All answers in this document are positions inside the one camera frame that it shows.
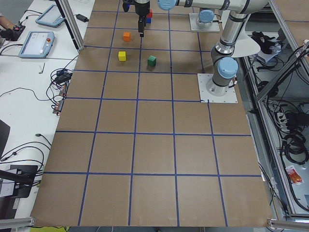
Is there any aluminium frame post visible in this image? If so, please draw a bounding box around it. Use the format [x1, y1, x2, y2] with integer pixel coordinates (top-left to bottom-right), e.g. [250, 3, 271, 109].
[55, 0, 84, 51]

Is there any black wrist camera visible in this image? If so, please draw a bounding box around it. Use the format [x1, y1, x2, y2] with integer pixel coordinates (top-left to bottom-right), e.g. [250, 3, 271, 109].
[122, 0, 132, 12]

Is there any orange wooden block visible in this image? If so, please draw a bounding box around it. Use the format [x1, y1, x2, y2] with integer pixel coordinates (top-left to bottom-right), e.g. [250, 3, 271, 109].
[123, 31, 131, 42]

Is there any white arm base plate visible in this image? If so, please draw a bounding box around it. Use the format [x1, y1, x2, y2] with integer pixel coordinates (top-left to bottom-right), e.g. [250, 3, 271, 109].
[197, 73, 238, 104]
[189, 13, 220, 33]

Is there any lower teach pendant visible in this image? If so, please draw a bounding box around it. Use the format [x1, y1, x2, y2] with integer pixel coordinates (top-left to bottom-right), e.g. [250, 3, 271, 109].
[18, 31, 55, 58]

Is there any upper teach pendant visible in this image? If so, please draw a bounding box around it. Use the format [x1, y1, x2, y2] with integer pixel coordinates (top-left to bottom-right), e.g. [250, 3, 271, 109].
[35, 4, 64, 28]

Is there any teach pendant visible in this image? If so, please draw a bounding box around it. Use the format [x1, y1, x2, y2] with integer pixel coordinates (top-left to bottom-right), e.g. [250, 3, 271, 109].
[18, 31, 55, 58]
[35, 4, 64, 28]

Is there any black power adapter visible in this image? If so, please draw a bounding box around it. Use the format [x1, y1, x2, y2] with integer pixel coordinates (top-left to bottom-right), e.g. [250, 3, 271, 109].
[76, 14, 89, 22]

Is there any yellow wooden block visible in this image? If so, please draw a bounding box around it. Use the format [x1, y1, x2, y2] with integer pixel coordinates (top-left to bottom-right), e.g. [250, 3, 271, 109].
[118, 51, 126, 61]

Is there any green wooden block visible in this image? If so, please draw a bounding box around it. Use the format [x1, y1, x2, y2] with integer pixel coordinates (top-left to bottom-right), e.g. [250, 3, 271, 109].
[147, 55, 157, 67]

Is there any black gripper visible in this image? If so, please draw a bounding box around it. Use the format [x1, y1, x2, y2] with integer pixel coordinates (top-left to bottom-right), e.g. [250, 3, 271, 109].
[135, 2, 150, 37]

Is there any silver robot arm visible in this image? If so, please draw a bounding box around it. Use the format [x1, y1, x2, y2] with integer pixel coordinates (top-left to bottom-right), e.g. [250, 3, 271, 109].
[157, 0, 267, 97]

